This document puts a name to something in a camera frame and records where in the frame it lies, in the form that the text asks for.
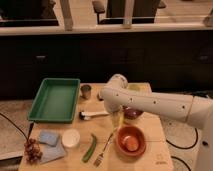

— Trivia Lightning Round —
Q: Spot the black block brush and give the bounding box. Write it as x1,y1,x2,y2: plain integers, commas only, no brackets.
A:
97,93,103,101

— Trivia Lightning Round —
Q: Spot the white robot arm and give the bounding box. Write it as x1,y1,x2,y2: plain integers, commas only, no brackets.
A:
100,74,213,171

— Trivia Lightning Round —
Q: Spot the dark purple bowl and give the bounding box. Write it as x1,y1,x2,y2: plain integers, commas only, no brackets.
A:
123,107,142,120

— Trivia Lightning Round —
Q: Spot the orange clay bowl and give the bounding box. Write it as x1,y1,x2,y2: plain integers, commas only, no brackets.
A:
115,125,146,157

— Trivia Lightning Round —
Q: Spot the orange fruit in bowl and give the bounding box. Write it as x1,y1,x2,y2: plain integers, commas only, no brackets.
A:
125,137,139,152

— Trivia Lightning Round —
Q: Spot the green chili pepper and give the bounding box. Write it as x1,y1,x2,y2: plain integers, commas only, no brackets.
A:
82,134,97,163

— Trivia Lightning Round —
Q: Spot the small metal cup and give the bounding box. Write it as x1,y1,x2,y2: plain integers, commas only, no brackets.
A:
81,84,91,100

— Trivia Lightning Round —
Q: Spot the silver fork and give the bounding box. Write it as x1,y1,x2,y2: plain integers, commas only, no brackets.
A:
93,133,113,167

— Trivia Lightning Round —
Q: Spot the white round container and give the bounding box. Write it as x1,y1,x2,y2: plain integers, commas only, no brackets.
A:
62,129,80,148

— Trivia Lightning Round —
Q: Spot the green plastic tray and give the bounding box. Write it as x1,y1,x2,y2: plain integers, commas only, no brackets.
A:
28,78,80,123

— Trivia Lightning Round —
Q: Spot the blue sponge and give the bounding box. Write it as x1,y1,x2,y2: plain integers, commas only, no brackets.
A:
38,130,59,146

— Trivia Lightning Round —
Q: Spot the grey blue cloth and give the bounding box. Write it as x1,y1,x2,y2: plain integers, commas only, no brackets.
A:
41,141,66,163

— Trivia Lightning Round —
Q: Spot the bunch of brown grapes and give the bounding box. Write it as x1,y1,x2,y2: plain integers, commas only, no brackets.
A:
24,138,43,164

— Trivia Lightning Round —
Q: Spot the black office chair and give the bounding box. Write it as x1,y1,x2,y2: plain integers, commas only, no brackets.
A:
92,0,166,25

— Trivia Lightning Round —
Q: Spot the white handled dish brush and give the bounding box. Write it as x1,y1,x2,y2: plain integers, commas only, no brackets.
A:
79,111,107,120

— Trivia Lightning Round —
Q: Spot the black cable on floor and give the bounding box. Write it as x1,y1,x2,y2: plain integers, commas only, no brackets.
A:
165,128,200,171

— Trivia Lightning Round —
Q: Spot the black cable left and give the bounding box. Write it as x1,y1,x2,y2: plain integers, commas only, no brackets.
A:
0,112,35,141

